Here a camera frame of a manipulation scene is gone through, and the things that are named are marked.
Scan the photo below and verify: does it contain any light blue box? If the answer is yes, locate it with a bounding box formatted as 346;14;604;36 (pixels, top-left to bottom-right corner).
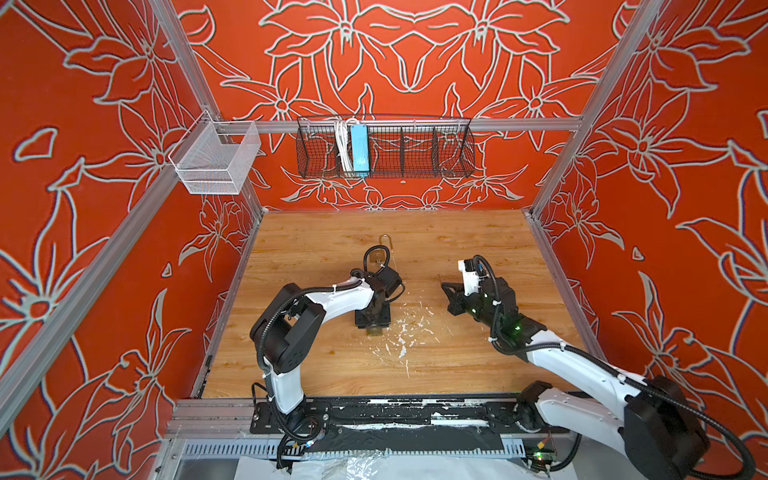
349;123;370;177

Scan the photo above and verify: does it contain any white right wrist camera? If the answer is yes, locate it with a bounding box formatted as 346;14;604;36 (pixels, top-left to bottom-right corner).
458;259;483;296

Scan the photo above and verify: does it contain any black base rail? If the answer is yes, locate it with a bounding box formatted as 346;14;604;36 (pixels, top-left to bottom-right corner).
250;394;575;458

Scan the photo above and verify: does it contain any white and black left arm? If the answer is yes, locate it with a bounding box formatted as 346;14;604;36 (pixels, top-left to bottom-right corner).
249;244;405;469

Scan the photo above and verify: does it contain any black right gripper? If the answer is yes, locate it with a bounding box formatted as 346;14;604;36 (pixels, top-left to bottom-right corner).
440;281;504;334

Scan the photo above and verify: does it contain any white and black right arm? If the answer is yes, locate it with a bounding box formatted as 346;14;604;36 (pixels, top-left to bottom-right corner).
441;255;757;479

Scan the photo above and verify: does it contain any black wire wall basket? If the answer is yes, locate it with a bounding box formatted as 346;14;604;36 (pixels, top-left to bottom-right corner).
296;114;476;179

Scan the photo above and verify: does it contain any white cable bundle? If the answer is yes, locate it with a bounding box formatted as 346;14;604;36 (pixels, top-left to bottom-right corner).
333;119;354;175

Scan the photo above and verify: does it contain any white mesh wall basket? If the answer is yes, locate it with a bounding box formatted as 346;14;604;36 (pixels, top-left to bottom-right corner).
169;112;262;195

